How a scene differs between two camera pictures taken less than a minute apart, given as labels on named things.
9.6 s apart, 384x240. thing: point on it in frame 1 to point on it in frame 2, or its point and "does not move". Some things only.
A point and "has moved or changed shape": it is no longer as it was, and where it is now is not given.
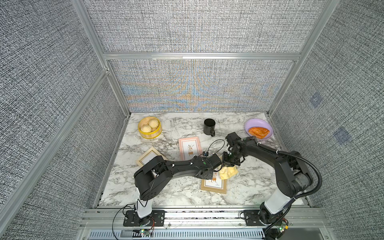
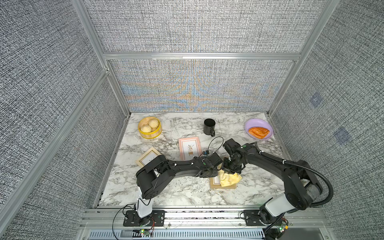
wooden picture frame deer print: [216, 184] has moved or changed shape
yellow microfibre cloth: [226, 172] has moved or changed shape
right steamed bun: [154, 123] does not move
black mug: [209, 127] does not move
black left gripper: [210, 176] does not move
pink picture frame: [189, 147] does not move
